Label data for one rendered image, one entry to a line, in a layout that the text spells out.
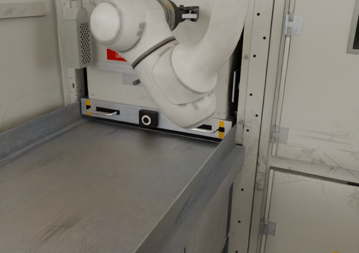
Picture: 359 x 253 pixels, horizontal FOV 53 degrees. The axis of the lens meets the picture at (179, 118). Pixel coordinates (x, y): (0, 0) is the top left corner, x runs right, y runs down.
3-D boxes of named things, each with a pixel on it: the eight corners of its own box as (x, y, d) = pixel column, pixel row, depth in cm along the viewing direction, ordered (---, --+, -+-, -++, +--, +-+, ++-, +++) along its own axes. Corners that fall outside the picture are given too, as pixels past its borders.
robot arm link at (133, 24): (115, 13, 78) (149, 64, 78) (68, 18, 64) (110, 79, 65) (149, -20, 72) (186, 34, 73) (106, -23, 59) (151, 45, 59)
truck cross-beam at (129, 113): (230, 140, 108) (232, 121, 106) (81, 114, 127) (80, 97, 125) (234, 134, 112) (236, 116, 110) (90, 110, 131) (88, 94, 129)
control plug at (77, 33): (79, 69, 109) (75, 9, 103) (66, 68, 110) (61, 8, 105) (94, 64, 116) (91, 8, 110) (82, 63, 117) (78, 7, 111)
